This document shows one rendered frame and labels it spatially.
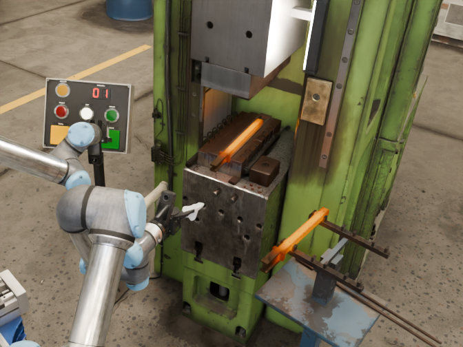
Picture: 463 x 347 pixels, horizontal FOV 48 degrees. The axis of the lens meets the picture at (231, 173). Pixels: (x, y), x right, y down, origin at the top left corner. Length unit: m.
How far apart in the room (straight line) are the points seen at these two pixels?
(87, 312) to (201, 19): 1.07
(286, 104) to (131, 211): 1.27
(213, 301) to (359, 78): 1.31
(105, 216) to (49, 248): 1.86
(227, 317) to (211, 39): 1.32
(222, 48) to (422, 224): 2.19
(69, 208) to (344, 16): 1.08
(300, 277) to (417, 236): 1.60
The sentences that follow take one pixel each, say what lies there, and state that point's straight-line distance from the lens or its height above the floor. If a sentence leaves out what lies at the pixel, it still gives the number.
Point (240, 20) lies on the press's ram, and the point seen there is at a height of 1.55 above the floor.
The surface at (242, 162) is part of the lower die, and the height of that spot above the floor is 0.99.
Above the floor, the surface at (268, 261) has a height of 0.95.
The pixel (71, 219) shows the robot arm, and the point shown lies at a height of 1.24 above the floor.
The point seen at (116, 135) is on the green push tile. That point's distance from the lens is 2.12.
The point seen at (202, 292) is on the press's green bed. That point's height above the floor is 0.18.
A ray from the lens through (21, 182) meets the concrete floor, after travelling 3.72.
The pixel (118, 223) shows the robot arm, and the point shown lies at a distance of 1.30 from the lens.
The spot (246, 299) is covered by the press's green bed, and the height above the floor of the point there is 0.32.
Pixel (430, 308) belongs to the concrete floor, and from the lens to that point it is 3.08.
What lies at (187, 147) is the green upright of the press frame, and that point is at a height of 0.87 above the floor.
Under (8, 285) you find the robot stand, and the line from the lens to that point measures 1.90.
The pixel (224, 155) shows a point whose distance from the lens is 2.03.
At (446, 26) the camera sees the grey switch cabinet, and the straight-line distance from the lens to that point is 7.07.
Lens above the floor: 2.10
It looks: 34 degrees down
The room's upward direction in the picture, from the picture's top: 5 degrees clockwise
